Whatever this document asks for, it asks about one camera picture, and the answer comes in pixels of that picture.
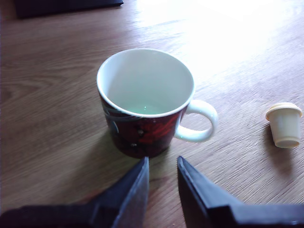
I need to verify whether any black Huawei monitor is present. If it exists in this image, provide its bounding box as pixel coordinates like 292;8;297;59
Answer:
15;0;124;19

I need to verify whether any dark red patterned mug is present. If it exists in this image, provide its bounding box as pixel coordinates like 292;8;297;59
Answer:
96;48;219;159

